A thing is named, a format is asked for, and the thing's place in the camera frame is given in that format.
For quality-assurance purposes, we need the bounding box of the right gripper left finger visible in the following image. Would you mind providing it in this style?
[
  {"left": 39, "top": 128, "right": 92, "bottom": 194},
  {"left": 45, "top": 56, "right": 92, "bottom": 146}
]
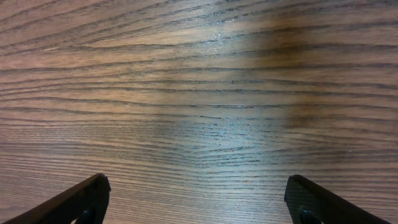
[{"left": 4, "top": 173, "right": 111, "bottom": 224}]

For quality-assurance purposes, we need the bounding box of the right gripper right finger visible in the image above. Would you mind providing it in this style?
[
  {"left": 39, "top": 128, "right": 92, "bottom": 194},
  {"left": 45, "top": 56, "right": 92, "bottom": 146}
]
[{"left": 284, "top": 175, "right": 389, "bottom": 224}]

